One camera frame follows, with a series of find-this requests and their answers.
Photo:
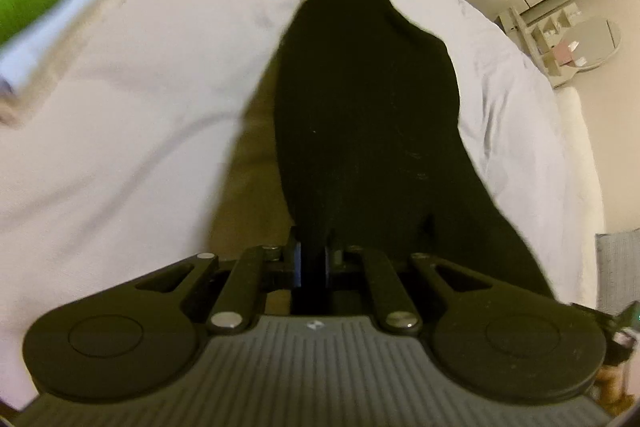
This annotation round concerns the black cloth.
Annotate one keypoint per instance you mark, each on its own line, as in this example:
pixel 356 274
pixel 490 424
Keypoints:
pixel 370 117

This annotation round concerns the grey rug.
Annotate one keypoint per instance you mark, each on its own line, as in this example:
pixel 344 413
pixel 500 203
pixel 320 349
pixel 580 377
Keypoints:
pixel 620 267

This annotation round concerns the person's right hand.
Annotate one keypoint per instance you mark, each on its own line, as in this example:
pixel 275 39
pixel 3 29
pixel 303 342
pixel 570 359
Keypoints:
pixel 612 384

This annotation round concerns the round mirror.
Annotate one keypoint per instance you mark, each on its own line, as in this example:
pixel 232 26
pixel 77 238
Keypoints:
pixel 595 39

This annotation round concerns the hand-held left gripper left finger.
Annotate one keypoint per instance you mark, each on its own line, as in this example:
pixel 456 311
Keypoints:
pixel 299 264

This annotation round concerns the white folded cloth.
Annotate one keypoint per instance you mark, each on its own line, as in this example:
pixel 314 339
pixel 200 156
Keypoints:
pixel 11 109

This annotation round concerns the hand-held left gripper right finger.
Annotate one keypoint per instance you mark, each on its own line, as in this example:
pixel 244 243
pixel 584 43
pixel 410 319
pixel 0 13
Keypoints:
pixel 328 267

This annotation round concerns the light blue folded cloth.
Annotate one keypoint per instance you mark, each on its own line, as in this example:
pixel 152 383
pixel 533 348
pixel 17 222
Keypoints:
pixel 75 12

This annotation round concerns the white bed sheet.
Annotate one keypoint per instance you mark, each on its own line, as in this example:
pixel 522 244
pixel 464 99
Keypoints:
pixel 150 117

